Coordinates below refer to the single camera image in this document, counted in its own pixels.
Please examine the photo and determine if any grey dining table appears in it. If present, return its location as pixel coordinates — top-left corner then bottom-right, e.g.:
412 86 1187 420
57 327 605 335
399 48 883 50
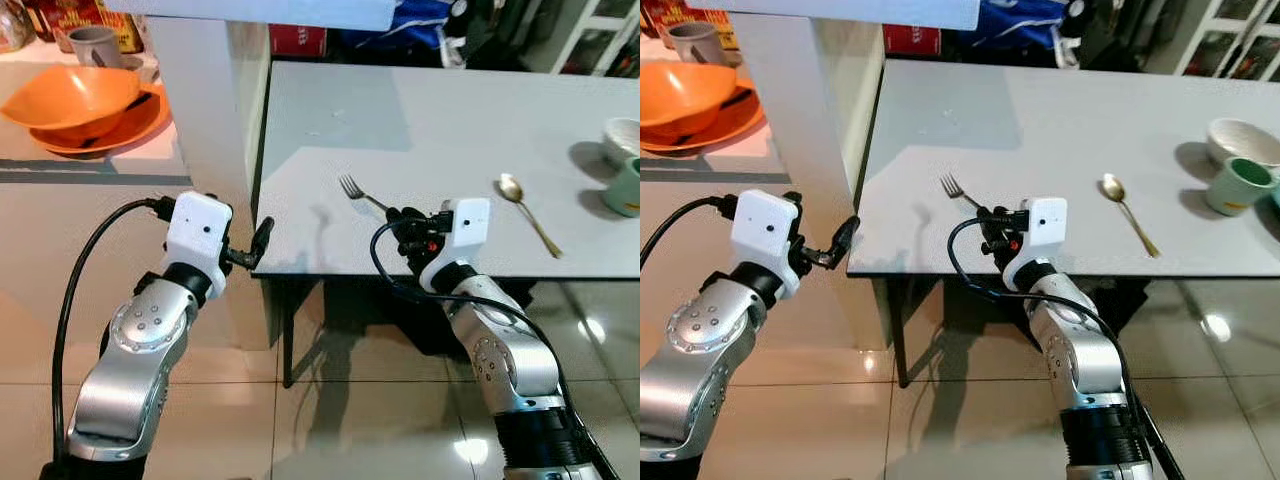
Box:
846 58 1280 390
247 60 641 390

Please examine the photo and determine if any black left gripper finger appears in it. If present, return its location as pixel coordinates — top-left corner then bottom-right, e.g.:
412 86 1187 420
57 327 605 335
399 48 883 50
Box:
249 216 276 269
828 214 860 269

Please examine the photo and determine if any red cardboard box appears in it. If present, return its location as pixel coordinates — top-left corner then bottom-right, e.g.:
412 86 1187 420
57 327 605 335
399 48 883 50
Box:
882 24 942 57
269 24 329 59

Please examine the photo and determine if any green ceramic cup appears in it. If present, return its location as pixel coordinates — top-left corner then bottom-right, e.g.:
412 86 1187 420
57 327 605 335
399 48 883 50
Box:
603 157 641 219
1204 157 1279 218

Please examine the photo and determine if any red yellow food package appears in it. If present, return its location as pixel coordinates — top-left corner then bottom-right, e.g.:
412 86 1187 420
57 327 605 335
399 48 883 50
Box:
24 0 143 54
640 0 739 49

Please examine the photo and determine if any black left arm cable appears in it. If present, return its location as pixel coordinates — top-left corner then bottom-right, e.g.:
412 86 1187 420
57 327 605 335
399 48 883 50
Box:
50 197 167 477
640 195 731 253

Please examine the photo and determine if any grey mug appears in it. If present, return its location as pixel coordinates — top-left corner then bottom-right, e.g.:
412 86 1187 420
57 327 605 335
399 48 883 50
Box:
66 26 127 70
667 22 727 68

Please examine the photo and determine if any orange plastic bowl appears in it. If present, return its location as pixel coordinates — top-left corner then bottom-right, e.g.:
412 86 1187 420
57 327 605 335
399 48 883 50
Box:
640 60 739 140
0 66 142 137

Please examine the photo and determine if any orange plastic plate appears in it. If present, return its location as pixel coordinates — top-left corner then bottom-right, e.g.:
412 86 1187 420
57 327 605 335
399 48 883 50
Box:
28 82 172 157
640 87 767 154

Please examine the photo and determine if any silver metal fork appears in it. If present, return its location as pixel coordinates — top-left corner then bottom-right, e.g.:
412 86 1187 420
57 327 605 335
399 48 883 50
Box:
938 172 987 212
338 174 393 215

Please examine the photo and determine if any gold metal spoon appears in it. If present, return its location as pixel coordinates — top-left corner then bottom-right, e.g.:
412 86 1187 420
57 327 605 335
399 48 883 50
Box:
1100 173 1163 260
497 173 564 260

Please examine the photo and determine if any white ceramic bowl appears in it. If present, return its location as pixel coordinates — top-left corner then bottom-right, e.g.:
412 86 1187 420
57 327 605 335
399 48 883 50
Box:
1205 117 1280 170
602 117 641 167

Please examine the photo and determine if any white shelf unit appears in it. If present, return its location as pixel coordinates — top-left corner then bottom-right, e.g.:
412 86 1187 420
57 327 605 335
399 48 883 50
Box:
1174 0 1280 83
550 0 641 79

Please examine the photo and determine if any white counter pillar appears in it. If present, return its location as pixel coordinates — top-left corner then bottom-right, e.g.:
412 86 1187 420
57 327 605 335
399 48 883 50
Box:
100 0 399 353
700 0 983 353

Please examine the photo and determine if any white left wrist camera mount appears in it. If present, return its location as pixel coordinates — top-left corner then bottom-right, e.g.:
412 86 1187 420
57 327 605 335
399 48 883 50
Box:
729 189 803 300
162 191 235 300

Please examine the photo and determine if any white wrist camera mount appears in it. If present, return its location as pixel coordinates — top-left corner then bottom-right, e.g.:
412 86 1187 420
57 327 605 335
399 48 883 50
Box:
162 191 235 300
418 197 493 292
1002 197 1069 292
729 189 803 300

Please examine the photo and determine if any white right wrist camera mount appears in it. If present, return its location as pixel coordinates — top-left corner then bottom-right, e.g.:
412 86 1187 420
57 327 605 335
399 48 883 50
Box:
1002 197 1069 292
418 197 493 292

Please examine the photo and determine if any blue fabric bag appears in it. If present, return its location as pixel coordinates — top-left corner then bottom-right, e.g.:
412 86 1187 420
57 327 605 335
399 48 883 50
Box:
338 0 467 53
975 0 1088 53

